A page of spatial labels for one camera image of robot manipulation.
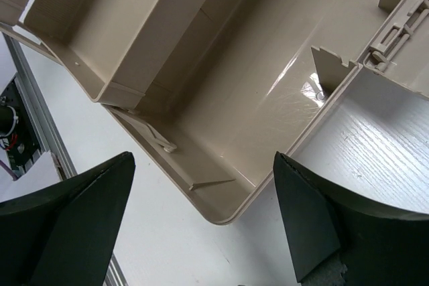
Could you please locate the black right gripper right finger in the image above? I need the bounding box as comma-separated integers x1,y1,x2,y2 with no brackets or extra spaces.
273,153,428,285

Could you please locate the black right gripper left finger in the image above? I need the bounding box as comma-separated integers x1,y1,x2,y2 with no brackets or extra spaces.
1,151,135,285

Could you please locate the beige plastic toolbox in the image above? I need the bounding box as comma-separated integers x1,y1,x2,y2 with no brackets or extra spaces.
1,0,428,225

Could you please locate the aluminium table front rail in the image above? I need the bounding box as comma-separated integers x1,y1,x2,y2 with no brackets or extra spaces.
2,35,127,285

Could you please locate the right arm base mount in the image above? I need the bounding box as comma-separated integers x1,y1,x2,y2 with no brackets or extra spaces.
1,80,40,179

